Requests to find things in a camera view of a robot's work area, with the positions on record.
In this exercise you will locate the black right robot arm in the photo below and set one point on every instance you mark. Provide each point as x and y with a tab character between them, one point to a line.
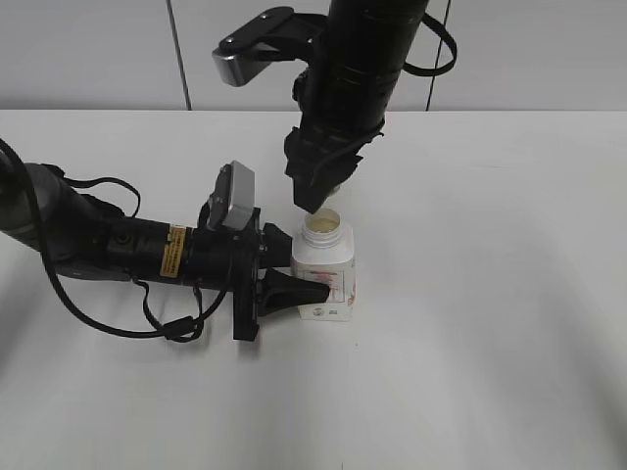
369	35

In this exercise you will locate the white yili changqing bottle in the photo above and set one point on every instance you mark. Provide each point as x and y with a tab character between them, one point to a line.
323	251

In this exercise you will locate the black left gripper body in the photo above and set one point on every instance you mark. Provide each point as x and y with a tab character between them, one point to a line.
245	255

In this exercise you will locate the white bottle cap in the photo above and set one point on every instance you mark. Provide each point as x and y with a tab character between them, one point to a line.
334	190

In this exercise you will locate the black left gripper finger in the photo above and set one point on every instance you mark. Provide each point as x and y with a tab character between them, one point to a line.
278	291
275	247

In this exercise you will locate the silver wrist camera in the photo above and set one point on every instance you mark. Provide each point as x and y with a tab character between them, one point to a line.
232	203
278	34

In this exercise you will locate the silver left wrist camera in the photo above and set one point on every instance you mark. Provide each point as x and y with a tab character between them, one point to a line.
232	203

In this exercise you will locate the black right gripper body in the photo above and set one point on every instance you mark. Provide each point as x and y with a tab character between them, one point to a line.
339	105

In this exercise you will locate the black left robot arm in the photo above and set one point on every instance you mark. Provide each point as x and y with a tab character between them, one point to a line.
228	250

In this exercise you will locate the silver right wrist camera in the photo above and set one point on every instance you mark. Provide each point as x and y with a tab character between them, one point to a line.
278	34

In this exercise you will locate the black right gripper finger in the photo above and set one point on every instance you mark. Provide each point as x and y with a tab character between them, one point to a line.
317	163

